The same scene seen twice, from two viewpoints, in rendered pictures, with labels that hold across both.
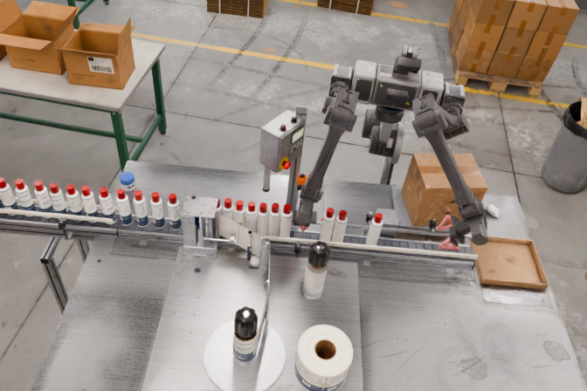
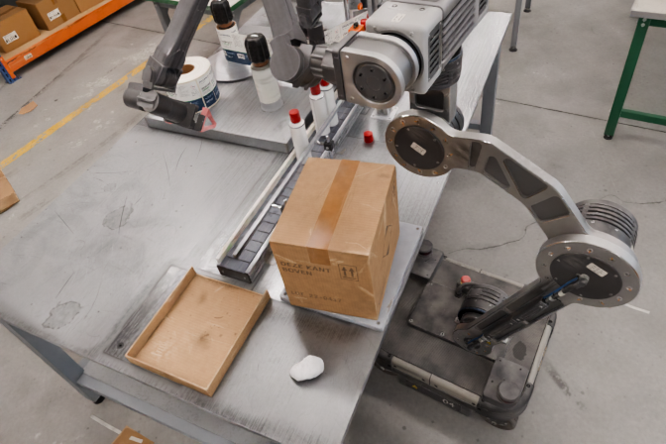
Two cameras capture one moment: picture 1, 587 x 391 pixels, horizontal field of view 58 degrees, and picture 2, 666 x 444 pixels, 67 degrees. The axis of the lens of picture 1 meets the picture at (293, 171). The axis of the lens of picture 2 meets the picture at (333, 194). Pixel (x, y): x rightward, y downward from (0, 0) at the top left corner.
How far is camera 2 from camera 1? 289 cm
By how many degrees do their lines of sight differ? 79
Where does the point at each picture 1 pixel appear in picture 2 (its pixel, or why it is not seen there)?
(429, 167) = (352, 174)
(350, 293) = (251, 130)
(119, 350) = not seen: hidden behind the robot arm
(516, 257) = (201, 352)
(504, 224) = (273, 379)
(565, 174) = not seen: outside the picture
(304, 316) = (249, 96)
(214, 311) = not seen: hidden behind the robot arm
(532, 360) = (77, 278)
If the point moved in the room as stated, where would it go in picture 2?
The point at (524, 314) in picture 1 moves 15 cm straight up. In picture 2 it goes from (124, 305) to (100, 275)
